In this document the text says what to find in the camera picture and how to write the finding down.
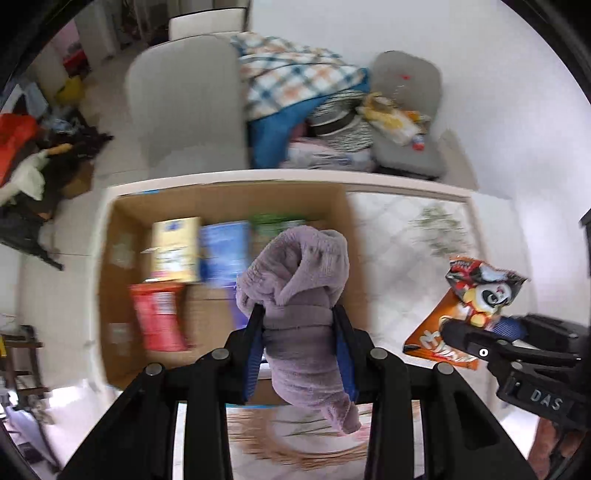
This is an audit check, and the black folded stroller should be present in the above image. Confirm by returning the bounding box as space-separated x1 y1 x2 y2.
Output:
0 124 114 271

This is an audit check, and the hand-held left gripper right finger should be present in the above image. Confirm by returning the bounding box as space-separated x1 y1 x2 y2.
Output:
330 302 529 480

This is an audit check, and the light blue cloth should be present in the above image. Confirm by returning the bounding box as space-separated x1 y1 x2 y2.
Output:
14 88 47 116

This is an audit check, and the striped black white bag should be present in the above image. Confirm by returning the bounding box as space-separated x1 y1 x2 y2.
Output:
307 90 375 153

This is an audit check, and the white goose plush toy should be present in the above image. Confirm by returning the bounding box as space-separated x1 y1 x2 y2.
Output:
0 143 75 206

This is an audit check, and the pink cloth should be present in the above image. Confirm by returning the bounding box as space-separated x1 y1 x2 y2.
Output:
288 138 375 171

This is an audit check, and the green tissue pack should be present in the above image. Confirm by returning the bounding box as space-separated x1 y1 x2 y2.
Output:
252 213 308 236

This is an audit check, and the white dining chair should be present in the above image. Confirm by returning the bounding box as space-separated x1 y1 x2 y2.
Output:
168 7 250 42

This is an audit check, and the orange cartoon snack packet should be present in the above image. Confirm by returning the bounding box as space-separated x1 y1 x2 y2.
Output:
403 255 528 371

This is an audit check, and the grey dining chair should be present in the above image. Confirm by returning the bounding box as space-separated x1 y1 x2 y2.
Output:
124 34 250 174

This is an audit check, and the red plastic bag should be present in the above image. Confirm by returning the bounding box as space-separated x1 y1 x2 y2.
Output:
0 113 40 185

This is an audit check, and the dark wooden chair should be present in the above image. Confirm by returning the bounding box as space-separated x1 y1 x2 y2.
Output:
0 325 51 402

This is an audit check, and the yellow white packet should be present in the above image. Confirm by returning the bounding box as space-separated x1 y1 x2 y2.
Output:
360 95 419 144

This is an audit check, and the red snack packet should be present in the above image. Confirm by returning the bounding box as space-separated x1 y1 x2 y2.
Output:
129 282 190 352

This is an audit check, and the blue tissue pack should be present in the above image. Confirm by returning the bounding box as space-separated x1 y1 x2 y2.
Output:
199 222 252 289

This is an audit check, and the white leaning board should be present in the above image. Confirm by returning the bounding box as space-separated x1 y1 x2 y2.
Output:
443 129 481 190

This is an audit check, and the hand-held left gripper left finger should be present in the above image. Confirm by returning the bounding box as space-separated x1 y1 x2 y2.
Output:
58 302 269 480

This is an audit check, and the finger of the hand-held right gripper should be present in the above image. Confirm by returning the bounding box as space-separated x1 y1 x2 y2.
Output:
441 319 581 373
492 314 591 356

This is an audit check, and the clear plastic bottle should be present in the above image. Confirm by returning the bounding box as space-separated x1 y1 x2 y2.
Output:
394 71 414 104

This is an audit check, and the grey padded chair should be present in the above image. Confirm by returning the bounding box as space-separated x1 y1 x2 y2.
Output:
369 51 448 181

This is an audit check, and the purple towel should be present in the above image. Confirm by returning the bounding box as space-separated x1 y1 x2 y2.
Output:
235 226 362 435

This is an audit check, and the small brown cardboard box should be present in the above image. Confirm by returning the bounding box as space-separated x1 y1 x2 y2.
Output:
60 161 93 199

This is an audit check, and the plaid blanket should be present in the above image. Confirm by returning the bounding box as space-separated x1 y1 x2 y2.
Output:
231 33 370 123

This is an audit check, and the blue quilt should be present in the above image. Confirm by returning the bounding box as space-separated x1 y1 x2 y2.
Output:
247 69 375 169

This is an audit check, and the yellow bucket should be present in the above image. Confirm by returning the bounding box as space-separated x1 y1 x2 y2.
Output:
55 76 88 104

